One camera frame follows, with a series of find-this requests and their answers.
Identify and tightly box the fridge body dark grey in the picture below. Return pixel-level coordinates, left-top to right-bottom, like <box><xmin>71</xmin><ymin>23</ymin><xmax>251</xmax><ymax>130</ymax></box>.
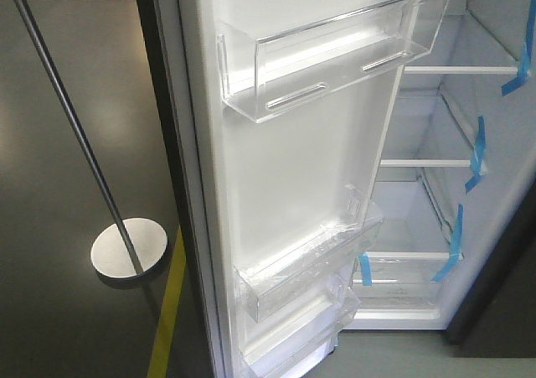
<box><xmin>348</xmin><ymin>0</ymin><xmax>535</xmax><ymax>358</ymax></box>

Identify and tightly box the fridge door with bins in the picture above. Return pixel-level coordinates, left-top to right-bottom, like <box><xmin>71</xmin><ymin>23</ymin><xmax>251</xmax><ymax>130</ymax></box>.
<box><xmin>131</xmin><ymin>0</ymin><xmax>457</xmax><ymax>378</ymax></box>

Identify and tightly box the upper clear door bin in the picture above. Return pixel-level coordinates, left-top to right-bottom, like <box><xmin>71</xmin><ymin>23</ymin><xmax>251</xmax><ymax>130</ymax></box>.
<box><xmin>215</xmin><ymin>0</ymin><xmax>450</xmax><ymax>123</ymax></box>

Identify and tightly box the lower clear door bin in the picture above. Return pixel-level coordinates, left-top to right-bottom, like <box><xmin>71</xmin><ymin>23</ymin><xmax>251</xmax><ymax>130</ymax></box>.
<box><xmin>236</xmin><ymin>273</ymin><xmax>359</xmax><ymax>377</ymax></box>

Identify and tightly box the clear crisper drawer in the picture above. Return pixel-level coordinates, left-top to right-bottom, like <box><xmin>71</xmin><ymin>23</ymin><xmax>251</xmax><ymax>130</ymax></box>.
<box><xmin>353</xmin><ymin>251</ymin><xmax>461</xmax><ymax>312</ymax></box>

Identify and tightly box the metal stanchion pole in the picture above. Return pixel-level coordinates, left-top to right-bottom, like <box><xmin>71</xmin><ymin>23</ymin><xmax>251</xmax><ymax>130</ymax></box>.
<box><xmin>13</xmin><ymin>0</ymin><xmax>168</xmax><ymax>280</ymax></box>

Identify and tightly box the middle clear door bin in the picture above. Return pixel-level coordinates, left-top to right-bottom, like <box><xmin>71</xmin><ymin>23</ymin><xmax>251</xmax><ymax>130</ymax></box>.
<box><xmin>234</xmin><ymin>184</ymin><xmax>384</xmax><ymax>323</ymax></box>

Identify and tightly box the clear door bin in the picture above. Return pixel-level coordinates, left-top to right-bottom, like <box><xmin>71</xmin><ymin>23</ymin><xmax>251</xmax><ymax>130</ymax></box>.
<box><xmin>215</xmin><ymin>0</ymin><xmax>450</xmax><ymax>123</ymax></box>
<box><xmin>236</xmin><ymin>273</ymin><xmax>359</xmax><ymax>377</ymax></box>
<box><xmin>234</xmin><ymin>184</ymin><xmax>384</xmax><ymax>323</ymax></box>

